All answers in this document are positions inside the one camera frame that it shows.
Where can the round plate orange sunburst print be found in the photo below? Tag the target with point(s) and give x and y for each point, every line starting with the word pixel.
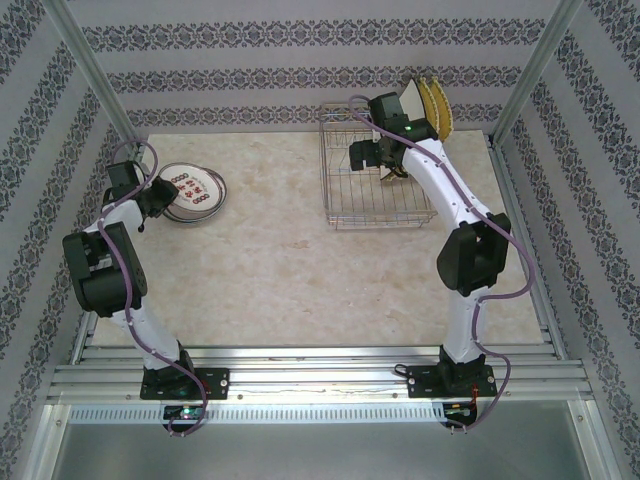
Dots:
pixel 216 207

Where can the white plate with black rim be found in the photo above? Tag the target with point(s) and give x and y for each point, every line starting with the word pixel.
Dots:
pixel 415 102

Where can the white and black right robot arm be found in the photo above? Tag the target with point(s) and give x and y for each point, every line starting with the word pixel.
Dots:
pixel 472 255

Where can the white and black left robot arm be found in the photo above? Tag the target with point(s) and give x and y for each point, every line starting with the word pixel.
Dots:
pixel 105 285

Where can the circuit board with green light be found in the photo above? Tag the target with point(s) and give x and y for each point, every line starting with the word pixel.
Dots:
pixel 185 413
pixel 457 410

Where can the grey metal panel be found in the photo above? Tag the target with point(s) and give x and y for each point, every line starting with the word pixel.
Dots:
pixel 320 455

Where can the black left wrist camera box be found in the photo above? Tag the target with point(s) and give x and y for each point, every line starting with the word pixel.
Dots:
pixel 121 176

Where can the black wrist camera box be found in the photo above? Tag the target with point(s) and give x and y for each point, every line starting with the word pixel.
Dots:
pixel 387 106
pixel 121 176

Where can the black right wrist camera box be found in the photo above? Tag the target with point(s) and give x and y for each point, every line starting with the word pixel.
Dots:
pixel 387 106

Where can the aluminium frame post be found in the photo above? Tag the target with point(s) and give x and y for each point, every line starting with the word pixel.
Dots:
pixel 535 75
pixel 101 75

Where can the aluminium side rail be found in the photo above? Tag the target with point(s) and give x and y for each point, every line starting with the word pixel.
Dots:
pixel 85 340
pixel 547 310

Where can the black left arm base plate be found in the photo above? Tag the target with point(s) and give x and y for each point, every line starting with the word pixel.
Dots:
pixel 215 382

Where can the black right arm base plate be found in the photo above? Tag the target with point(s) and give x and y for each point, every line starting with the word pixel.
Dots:
pixel 422 382

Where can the aluminium mounting rail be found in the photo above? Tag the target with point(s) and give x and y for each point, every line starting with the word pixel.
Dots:
pixel 310 375

